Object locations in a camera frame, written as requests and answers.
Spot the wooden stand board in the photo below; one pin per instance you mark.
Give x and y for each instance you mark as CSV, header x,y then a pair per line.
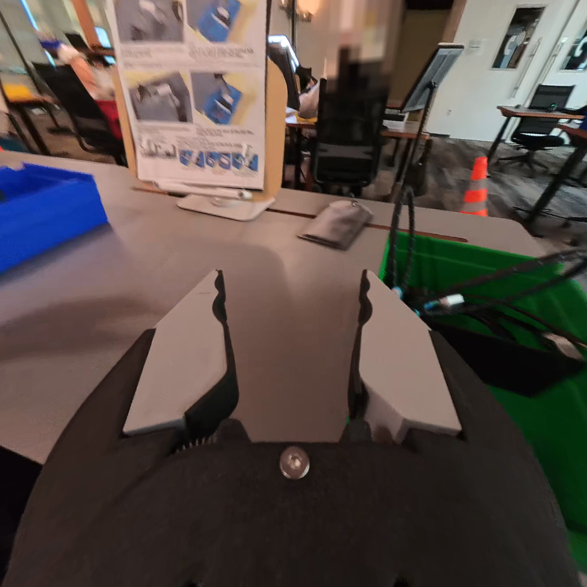
x,y
276,137

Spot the green storage bin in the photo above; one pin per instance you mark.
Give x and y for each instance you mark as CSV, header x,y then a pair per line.
x,y
541,422

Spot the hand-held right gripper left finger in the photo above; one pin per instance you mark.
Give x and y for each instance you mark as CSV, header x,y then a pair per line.
x,y
183,367

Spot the grey sign on black stand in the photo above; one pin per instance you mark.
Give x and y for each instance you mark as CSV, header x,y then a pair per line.
x,y
433,78

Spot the black bin divider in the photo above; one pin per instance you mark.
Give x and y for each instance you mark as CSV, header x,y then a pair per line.
x,y
504,362

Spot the wooden top desk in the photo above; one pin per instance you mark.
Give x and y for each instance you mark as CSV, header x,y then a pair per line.
x,y
541,112

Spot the blue storage bin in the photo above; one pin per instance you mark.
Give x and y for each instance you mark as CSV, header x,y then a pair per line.
x,y
55,215

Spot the white stand base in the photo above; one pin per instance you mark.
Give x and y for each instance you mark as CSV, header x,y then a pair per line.
x,y
238,211

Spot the black office chair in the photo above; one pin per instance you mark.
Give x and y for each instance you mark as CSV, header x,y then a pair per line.
x,y
545,137

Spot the orange traffic cone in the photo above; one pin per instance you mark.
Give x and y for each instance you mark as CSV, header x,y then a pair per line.
x,y
477,197

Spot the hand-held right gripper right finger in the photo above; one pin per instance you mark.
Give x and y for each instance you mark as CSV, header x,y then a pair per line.
x,y
403,367

